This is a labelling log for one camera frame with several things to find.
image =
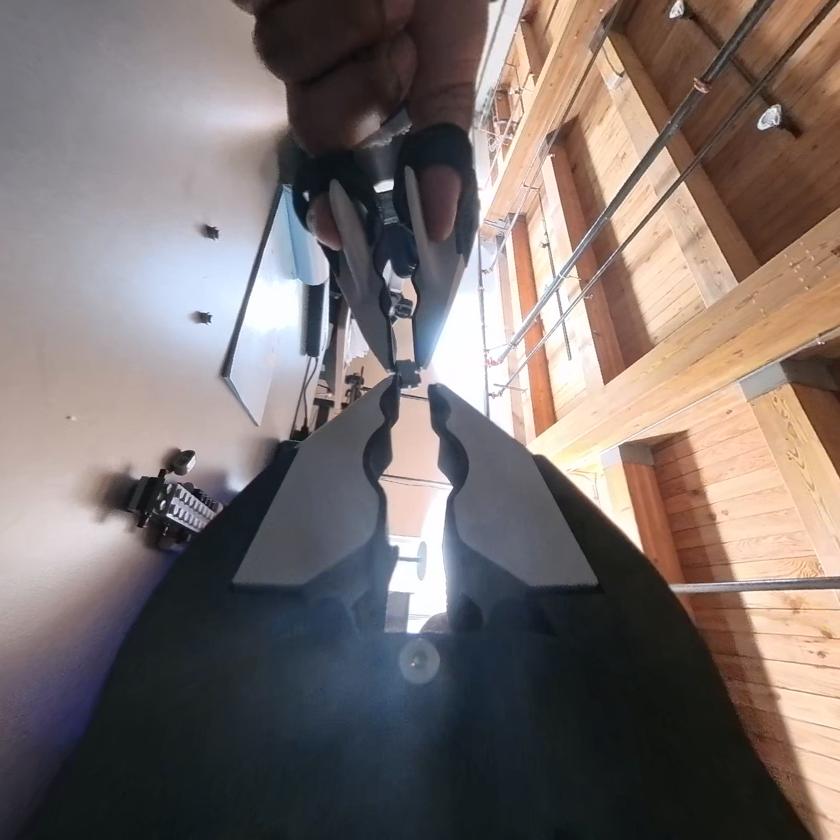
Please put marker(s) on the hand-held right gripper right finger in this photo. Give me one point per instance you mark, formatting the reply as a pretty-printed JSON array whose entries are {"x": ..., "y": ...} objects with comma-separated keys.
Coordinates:
[{"x": 518, "y": 525}]

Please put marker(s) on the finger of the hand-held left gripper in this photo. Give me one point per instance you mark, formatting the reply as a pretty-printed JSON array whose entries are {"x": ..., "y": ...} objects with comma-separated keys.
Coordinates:
[
  {"x": 436, "y": 295},
  {"x": 364, "y": 282}
]

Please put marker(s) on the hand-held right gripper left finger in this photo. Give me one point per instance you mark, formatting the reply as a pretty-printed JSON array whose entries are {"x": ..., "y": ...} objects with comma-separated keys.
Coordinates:
[{"x": 315, "y": 525}]

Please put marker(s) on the small grey toy connector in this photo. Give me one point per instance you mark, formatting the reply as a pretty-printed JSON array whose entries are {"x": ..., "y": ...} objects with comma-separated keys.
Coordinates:
[{"x": 403, "y": 374}]

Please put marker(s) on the person's left hand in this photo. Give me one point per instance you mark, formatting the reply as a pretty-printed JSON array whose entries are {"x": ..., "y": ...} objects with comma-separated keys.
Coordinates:
[{"x": 367, "y": 59}]

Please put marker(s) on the black power bank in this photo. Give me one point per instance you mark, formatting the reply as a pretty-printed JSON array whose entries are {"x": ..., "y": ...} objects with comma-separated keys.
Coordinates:
[{"x": 316, "y": 321}]

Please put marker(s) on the toy instruction booklet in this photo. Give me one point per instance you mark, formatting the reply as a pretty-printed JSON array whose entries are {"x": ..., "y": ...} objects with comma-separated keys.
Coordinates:
[{"x": 269, "y": 328}]

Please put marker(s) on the grey toy brick model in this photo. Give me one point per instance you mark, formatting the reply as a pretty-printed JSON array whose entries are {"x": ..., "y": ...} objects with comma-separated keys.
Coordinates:
[{"x": 184, "y": 512}]

